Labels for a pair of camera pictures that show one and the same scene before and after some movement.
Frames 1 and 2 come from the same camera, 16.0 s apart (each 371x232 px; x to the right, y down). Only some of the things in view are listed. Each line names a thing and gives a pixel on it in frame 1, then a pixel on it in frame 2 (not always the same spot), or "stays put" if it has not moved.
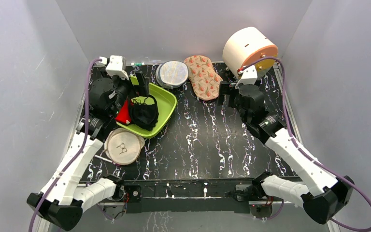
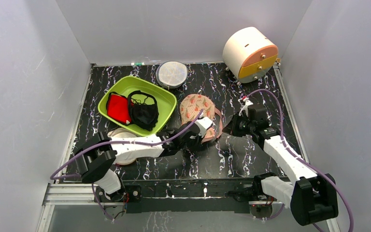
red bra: x=123 y=115 stays put
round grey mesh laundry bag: x=171 y=74 stays put
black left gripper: x=142 y=88 -> x=198 y=140
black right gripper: x=229 y=94 -> x=236 y=125
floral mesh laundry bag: x=205 y=79 -> x=192 y=105
